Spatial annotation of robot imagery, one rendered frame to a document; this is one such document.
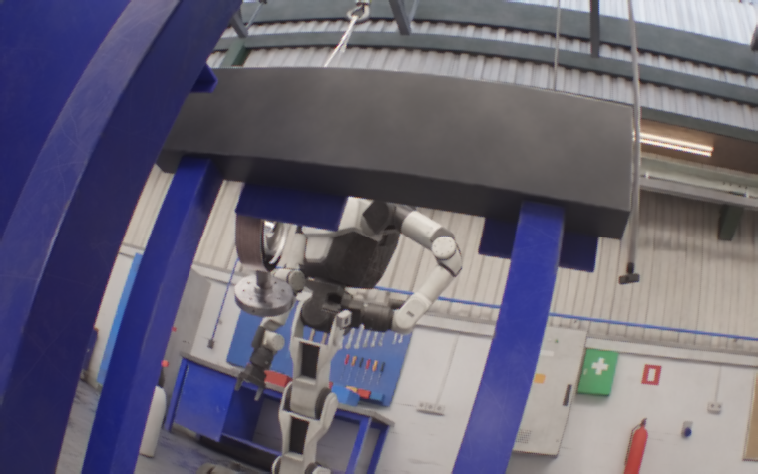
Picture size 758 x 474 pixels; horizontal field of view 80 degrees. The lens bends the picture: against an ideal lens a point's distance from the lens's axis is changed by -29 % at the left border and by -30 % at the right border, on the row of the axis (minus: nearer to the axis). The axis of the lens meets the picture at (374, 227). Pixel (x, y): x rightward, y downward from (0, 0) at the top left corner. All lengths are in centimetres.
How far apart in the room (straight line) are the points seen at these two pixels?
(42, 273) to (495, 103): 53
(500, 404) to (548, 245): 16
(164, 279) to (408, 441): 491
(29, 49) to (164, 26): 29
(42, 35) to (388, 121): 41
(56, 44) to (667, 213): 603
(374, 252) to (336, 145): 159
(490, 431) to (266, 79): 50
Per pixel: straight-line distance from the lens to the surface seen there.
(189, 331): 647
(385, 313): 191
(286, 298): 197
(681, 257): 608
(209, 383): 551
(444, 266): 196
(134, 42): 32
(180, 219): 72
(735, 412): 585
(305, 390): 225
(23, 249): 29
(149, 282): 71
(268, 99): 74
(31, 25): 58
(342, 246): 216
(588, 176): 62
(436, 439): 547
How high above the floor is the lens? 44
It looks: 22 degrees up
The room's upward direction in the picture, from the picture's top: 17 degrees clockwise
